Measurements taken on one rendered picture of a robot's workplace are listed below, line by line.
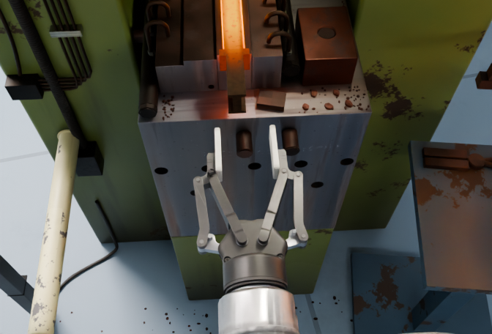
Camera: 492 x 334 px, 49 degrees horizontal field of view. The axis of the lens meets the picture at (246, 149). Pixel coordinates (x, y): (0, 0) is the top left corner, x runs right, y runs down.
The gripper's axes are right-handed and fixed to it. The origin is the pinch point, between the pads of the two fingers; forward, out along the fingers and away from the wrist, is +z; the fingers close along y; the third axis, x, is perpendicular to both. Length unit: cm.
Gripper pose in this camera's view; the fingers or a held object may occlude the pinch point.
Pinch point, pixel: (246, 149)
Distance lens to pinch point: 73.5
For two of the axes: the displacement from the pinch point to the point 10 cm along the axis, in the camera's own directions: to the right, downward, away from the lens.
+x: 0.0, -5.5, -8.3
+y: 10.0, -0.5, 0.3
